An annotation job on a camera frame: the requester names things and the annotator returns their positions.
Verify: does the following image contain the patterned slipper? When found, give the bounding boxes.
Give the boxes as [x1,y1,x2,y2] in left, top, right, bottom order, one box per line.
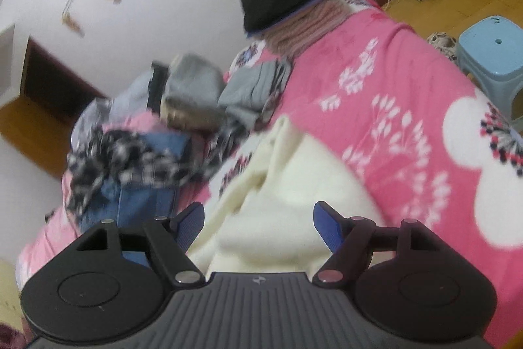
[427,32,458,61]

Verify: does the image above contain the pink floral blanket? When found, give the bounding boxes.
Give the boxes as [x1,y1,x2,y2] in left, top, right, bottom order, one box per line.
[16,0,523,349]

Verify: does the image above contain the blue jeans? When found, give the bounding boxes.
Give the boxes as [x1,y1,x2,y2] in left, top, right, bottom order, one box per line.
[77,132,193,268]

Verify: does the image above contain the grey sweatshirt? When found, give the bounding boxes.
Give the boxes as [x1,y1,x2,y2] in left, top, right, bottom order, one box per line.
[163,54,225,113]

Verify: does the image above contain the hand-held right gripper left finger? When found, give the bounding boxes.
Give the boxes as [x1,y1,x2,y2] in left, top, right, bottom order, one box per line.
[76,202,205,286]

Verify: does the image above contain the black white plaid shirt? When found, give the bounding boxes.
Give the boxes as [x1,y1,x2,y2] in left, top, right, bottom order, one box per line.
[65,97,250,211]

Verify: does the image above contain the white fuzzy sweater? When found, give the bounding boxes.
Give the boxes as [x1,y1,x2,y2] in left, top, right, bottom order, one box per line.
[186,116,389,280]

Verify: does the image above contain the khaki pants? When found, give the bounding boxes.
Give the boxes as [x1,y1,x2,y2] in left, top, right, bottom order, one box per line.
[161,101,229,133]

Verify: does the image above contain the black crumpled garment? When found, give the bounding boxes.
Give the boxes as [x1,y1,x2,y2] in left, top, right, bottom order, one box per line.
[148,62,169,113]

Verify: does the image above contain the stack of folded clothes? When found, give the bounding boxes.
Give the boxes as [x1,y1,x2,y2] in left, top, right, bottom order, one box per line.
[261,0,352,57]

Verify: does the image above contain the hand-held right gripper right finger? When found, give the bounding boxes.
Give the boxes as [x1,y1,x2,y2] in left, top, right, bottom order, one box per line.
[313,201,440,288]

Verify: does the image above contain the light blue plastic stool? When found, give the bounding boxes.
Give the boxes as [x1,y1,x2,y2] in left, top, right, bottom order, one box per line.
[457,17,523,121]

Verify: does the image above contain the grey quilted garment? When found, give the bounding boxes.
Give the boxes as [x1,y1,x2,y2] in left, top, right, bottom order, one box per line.
[218,61,293,129]

